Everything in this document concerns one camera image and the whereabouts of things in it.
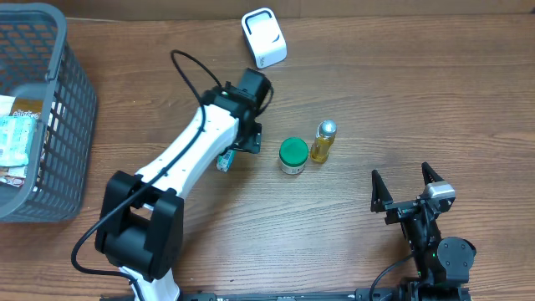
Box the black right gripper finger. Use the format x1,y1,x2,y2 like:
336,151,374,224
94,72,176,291
421,161,444,186
370,170,393,212

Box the small teal carton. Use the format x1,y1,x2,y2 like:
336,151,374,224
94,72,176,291
217,150,237,172

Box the green lid jar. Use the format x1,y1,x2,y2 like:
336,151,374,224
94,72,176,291
279,137,308,175

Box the yellow dish soap bottle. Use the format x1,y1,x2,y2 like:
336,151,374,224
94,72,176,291
310,120,338,163

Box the teal wipes packet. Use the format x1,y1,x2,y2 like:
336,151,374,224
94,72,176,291
1,116,37,167

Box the brown snack bag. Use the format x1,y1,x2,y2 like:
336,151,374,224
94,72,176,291
1,95,43,188

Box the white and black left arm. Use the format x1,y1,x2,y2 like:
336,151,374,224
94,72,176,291
95,69,273,300

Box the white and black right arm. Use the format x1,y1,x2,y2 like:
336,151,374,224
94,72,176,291
368,162,476,301

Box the white barcode scanner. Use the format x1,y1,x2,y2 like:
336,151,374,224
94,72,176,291
241,8,288,69

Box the grey plastic mesh basket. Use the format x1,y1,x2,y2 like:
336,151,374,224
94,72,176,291
1,3,98,222

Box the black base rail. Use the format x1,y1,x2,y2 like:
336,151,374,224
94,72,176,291
99,288,473,301

